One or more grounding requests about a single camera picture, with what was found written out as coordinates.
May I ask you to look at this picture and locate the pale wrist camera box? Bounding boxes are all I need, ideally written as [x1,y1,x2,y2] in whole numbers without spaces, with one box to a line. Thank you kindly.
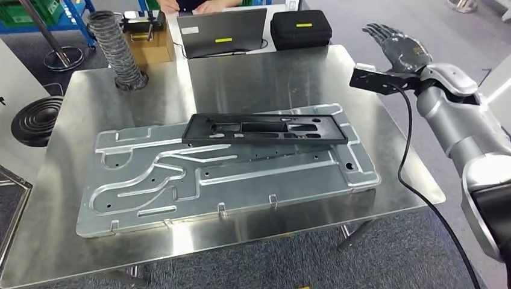
[349,63,421,96]

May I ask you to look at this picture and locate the blue metal cart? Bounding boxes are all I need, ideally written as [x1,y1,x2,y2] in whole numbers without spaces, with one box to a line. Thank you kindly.
[0,0,98,51]

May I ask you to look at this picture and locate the black chair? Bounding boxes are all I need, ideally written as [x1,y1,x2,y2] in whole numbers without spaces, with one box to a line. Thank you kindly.
[270,10,333,51]

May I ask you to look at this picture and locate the person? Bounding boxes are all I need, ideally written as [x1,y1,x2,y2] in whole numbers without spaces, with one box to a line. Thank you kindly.
[156,0,244,15]

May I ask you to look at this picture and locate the black ribbed round base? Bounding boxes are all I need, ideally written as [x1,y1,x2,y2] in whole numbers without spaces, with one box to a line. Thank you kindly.
[10,95,64,148]

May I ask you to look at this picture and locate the white board panel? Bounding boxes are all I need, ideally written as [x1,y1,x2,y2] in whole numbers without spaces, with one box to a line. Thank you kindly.
[0,37,52,184]

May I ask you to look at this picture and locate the stamped sheet metal plate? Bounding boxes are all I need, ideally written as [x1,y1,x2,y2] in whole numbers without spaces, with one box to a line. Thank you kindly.
[75,102,382,239]

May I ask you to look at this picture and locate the chrome chair base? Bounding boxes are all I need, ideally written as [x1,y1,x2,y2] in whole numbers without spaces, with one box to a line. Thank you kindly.
[447,0,480,14]

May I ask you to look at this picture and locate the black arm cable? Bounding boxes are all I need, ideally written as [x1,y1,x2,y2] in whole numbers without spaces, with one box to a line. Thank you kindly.
[387,82,482,289]

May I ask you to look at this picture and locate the black device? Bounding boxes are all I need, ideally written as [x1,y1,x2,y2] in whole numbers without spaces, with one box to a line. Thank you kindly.
[119,10,166,42]

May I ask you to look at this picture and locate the grey metal box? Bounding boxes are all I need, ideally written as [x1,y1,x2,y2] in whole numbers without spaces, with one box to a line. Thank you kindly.
[177,8,268,60]

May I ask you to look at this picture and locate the cardboard box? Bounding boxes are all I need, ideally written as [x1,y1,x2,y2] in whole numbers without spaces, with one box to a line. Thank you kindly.
[124,25,177,67]

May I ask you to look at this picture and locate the stainless steel workbench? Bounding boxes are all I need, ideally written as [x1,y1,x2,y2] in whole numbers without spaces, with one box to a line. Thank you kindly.
[0,43,447,289]

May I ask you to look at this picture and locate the green plastic bins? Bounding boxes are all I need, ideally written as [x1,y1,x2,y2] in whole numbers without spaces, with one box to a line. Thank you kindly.
[0,0,64,28]

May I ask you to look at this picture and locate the black plastic panel part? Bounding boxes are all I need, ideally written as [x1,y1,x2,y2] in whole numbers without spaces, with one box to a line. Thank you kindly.
[181,113,350,147]

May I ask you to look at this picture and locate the white cabinet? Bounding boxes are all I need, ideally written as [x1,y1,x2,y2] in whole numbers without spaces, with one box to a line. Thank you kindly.
[477,54,511,134]

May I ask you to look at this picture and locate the grey ribbed flexible hose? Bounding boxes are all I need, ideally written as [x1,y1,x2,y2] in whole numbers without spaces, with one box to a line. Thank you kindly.
[87,10,149,93]

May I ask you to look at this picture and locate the steel pole stand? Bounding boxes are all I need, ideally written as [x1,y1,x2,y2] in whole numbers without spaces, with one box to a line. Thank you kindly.
[17,0,86,73]

